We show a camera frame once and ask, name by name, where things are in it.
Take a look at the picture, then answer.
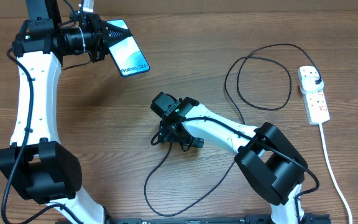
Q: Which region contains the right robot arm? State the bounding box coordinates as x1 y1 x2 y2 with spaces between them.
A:
150 92 308 223

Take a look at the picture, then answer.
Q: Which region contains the white power strip cord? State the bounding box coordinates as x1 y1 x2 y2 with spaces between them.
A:
318 123 354 224

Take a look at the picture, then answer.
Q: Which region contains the white power strip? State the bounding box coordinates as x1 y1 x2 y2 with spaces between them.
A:
298 66 330 125

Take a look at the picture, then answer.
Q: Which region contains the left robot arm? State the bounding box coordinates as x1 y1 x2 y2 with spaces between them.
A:
0 1 131 223

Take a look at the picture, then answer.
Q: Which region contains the white charger plug adapter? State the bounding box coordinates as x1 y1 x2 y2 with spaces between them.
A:
300 77 324 94

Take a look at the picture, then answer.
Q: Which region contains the smartphone with blue screen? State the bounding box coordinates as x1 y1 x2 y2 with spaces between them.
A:
109 36 150 77

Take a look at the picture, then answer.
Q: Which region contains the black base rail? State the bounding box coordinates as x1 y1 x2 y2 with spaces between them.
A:
106 213 331 224

